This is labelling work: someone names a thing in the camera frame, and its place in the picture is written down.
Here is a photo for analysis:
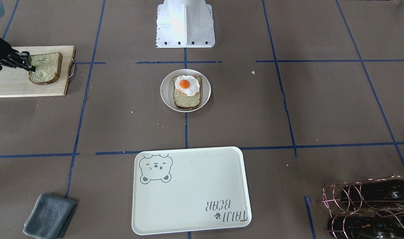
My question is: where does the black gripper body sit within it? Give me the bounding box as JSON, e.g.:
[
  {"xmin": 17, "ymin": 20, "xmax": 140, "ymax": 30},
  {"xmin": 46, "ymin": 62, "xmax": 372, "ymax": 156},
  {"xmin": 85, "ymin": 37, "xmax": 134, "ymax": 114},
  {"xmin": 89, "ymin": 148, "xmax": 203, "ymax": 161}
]
[{"xmin": 0, "ymin": 38, "xmax": 30, "ymax": 68}]

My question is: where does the bread slice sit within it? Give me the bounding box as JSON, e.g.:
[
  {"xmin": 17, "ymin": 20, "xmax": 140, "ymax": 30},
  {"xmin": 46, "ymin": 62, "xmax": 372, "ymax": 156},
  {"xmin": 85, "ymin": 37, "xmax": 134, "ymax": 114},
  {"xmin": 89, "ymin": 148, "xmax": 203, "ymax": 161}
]
[
  {"xmin": 173, "ymin": 75, "xmax": 202, "ymax": 109},
  {"xmin": 29, "ymin": 52, "xmax": 63, "ymax": 85}
]

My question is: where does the white plate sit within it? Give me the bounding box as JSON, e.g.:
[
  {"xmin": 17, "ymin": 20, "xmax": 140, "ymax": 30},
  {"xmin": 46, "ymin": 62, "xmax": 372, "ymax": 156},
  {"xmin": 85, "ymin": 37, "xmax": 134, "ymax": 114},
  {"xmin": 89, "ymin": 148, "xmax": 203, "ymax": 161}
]
[{"xmin": 160, "ymin": 69, "xmax": 211, "ymax": 112}]

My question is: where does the fried egg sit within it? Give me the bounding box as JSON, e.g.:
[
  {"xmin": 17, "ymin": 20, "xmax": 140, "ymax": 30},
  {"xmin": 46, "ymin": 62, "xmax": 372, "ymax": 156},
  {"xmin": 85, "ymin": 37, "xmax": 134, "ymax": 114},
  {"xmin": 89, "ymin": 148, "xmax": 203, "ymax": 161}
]
[{"xmin": 174, "ymin": 75, "xmax": 201, "ymax": 97}]

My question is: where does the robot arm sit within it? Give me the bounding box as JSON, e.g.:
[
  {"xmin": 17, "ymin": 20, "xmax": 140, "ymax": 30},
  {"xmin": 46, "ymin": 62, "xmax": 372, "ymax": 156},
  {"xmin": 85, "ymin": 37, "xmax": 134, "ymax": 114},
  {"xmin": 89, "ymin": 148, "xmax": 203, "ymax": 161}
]
[{"xmin": 0, "ymin": 0, "xmax": 36, "ymax": 72}]

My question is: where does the cream bear tray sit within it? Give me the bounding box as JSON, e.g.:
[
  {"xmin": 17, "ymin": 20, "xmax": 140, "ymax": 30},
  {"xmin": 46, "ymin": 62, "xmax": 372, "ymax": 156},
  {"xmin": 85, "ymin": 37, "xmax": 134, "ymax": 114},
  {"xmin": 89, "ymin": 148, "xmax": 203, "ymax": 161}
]
[{"xmin": 131, "ymin": 146, "xmax": 252, "ymax": 235}]

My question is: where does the wooden cutting board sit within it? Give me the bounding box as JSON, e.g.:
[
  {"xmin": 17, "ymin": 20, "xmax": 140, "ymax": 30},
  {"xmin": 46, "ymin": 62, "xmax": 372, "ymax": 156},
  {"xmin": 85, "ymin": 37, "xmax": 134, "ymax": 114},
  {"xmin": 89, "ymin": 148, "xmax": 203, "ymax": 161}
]
[{"xmin": 0, "ymin": 45, "xmax": 77, "ymax": 98}]

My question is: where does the grey folded cloth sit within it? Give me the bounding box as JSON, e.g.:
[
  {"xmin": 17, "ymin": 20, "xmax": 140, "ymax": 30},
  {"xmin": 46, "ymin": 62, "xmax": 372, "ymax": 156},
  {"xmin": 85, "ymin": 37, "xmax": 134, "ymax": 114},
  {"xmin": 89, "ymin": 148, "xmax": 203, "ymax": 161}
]
[{"xmin": 23, "ymin": 194, "xmax": 77, "ymax": 239}]

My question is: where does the green wine bottle middle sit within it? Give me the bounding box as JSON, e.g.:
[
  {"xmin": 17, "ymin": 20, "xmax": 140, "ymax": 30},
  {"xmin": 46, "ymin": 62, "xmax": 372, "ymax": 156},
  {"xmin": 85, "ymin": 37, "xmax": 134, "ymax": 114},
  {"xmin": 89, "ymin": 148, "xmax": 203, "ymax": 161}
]
[{"xmin": 328, "ymin": 216, "xmax": 404, "ymax": 239}]

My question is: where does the green wine bottle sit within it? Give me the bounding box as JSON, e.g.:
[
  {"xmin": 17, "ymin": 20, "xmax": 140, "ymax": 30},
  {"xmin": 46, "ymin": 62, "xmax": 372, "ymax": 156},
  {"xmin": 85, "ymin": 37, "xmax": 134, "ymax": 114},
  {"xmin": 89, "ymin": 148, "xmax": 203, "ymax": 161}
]
[
  {"xmin": 328, "ymin": 216, "xmax": 404, "ymax": 239},
  {"xmin": 341, "ymin": 178, "xmax": 404, "ymax": 208}
]

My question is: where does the green wine bottle front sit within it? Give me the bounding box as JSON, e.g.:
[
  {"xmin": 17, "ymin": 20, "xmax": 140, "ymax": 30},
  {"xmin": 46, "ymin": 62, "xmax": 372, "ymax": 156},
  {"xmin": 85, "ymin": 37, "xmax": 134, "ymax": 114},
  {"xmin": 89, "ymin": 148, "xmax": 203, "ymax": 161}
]
[{"xmin": 341, "ymin": 178, "xmax": 404, "ymax": 208}]

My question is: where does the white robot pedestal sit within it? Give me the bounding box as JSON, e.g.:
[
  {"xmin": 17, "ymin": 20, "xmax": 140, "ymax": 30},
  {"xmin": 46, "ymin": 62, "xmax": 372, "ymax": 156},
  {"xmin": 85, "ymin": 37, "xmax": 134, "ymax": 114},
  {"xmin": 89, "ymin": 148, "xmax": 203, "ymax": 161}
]
[{"xmin": 155, "ymin": 0, "xmax": 216, "ymax": 48}]

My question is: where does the copper wire bottle rack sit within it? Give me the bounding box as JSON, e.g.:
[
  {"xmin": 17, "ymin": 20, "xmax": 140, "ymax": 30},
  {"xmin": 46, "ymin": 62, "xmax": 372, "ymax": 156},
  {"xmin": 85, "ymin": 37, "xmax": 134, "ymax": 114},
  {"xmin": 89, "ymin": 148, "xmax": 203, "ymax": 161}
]
[{"xmin": 321, "ymin": 175, "xmax": 404, "ymax": 239}]

